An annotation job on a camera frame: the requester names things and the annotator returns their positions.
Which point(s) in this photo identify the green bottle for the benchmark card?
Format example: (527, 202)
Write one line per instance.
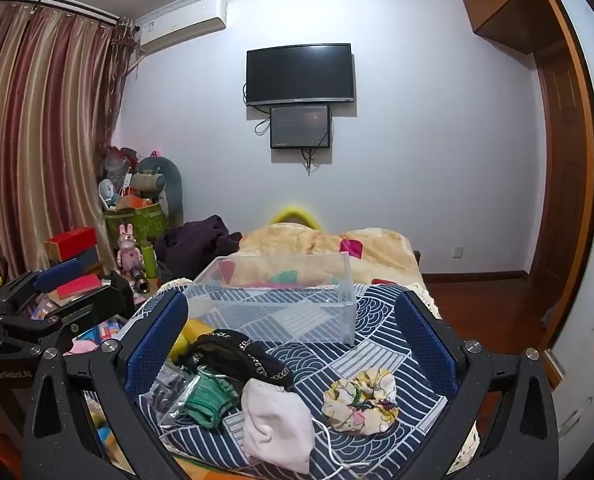
(150, 260)

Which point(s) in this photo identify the curtain rod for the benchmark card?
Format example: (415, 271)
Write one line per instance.
(62, 5)

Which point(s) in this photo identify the dark purple clothes pile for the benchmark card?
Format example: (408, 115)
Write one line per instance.
(192, 247)

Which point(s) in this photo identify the yellow cloth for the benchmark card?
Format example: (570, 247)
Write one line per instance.
(193, 331)

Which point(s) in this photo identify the red box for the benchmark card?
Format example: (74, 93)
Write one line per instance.
(72, 242)

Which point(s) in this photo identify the small black wall monitor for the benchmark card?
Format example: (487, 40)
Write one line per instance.
(299, 126)

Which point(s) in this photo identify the grey-green plush toy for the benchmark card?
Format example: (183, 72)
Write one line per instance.
(169, 180)

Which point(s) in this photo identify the floral fabric scrunchie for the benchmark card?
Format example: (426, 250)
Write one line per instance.
(342, 397)

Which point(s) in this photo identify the beige printed blanket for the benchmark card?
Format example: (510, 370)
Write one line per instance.
(297, 245)

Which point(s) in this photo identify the pink rabbit toy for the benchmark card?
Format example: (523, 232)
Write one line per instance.
(128, 255)

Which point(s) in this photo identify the yellow chair back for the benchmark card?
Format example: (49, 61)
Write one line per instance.
(297, 211)

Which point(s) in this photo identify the white wall socket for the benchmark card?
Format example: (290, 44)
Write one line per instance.
(457, 252)

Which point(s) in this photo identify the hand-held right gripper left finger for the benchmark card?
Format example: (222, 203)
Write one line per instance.
(158, 342)

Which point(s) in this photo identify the clear plastic storage box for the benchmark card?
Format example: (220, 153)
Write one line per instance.
(277, 305)

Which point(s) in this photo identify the white air conditioner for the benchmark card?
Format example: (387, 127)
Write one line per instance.
(182, 22)

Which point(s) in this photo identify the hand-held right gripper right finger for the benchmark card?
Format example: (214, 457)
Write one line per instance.
(426, 345)

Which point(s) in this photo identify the green storage box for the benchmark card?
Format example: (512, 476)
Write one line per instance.
(137, 225)

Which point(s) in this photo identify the green knit cloth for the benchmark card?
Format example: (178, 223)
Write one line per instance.
(209, 400)

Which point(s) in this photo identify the white appliance with stickers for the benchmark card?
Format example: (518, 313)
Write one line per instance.
(587, 385)

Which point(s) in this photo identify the pink box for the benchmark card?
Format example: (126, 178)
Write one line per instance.
(79, 287)

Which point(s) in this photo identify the wooden door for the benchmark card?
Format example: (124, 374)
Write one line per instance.
(562, 170)

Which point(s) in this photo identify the wooden overhead cabinet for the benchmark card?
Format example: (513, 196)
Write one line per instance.
(507, 0)

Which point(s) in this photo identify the blue wave-patterned bedspread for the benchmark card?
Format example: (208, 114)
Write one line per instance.
(377, 350)

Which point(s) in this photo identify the striped red-gold curtain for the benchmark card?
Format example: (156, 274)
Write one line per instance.
(37, 135)

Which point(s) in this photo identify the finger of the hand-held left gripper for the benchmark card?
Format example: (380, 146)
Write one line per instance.
(104, 305)
(59, 272)

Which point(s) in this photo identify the black wall television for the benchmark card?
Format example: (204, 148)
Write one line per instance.
(299, 72)

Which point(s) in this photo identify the clear zip bag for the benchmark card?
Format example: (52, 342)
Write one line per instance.
(164, 390)

